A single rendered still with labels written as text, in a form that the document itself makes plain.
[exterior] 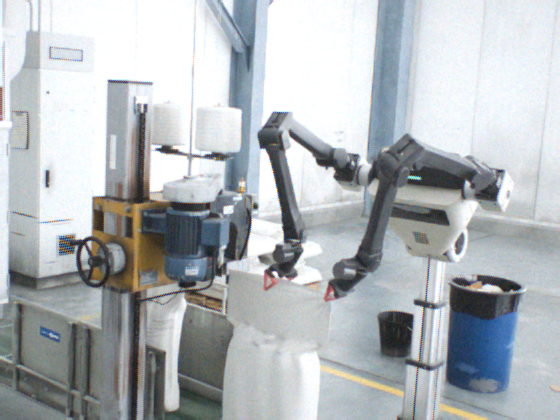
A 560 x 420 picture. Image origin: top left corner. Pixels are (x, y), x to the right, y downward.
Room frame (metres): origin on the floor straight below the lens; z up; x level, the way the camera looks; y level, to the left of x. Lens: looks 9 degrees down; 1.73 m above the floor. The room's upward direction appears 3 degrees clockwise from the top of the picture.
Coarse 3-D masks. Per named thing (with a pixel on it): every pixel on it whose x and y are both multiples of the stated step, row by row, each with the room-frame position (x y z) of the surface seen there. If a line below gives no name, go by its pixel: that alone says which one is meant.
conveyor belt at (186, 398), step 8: (0, 328) 3.98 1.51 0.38; (8, 328) 3.99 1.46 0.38; (0, 336) 3.85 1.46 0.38; (8, 336) 3.86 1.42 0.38; (0, 344) 3.73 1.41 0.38; (8, 344) 3.74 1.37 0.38; (0, 352) 3.61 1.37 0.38; (8, 352) 3.62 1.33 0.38; (184, 392) 3.23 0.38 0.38; (192, 392) 3.24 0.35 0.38; (184, 400) 3.14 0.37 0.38; (192, 400) 3.15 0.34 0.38; (200, 400) 3.15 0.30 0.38; (208, 400) 3.16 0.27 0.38; (184, 408) 3.06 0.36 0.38; (192, 408) 3.06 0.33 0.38; (200, 408) 3.07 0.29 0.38; (208, 408) 3.07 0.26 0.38; (216, 408) 3.08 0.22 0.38; (168, 416) 2.97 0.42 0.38; (176, 416) 2.97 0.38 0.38; (184, 416) 2.98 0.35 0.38; (192, 416) 2.98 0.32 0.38; (200, 416) 2.99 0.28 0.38; (208, 416) 2.99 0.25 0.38; (216, 416) 3.00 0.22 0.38
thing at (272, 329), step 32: (256, 288) 2.76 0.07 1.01; (288, 288) 2.65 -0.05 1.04; (256, 320) 2.75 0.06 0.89; (288, 320) 2.65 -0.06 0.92; (320, 320) 2.59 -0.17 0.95; (256, 352) 2.68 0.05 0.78; (288, 352) 2.61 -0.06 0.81; (224, 384) 2.79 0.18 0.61; (256, 384) 2.66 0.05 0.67; (288, 384) 2.58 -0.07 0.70; (224, 416) 2.78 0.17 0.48; (256, 416) 2.65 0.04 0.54; (288, 416) 2.57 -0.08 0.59
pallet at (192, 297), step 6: (312, 282) 6.41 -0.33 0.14; (318, 282) 6.42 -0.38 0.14; (312, 288) 6.34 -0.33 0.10; (318, 288) 6.41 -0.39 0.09; (186, 294) 5.81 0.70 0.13; (192, 294) 5.86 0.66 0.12; (198, 294) 5.80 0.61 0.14; (186, 300) 5.73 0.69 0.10; (192, 300) 5.70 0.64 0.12; (198, 300) 5.66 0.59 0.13; (204, 300) 5.65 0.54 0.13; (210, 300) 5.63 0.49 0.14; (216, 300) 5.64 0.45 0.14; (204, 306) 5.71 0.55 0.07; (210, 306) 5.59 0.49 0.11; (216, 306) 5.56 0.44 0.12
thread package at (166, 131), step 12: (156, 108) 2.79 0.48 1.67; (168, 108) 2.78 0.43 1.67; (180, 108) 2.80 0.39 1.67; (156, 120) 2.79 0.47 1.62; (168, 120) 2.78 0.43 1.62; (180, 120) 2.80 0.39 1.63; (156, 132) 2.78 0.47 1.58; (168, 132) 2.78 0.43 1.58; (180, 132) 2.80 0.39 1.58; (156, 144) 2.78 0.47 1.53; (168, 144) 2.78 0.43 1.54; (180, 144) 2.80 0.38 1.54
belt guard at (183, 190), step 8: (200, 176) 2.83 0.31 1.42; (216, 176) 2.87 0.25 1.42; (168, 184) 2.53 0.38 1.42; (176, 184) 2.54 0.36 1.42; (184, 184) 2.55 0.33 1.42; (192, 184) 2.57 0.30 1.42; (200, 184) 2.58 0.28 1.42; (208, 184) 2.59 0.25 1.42; (216, 184) 2.65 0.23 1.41; (168, 192) 2.50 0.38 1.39; (176, 192) 2.48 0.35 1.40; (184, 192) 2.47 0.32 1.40; (192, 192) 2.48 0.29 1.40; (200, 192) 2.49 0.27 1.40; (208, 192) 2.51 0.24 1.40; (216, 192) 2.66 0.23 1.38; (168, 200) 2.49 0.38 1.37; (176, 200) 2.48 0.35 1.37; (184, 200) 2.47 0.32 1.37; (192, 200) 2.48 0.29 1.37; (200, 200) 2.49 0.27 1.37; (208, 200) 2.51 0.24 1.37
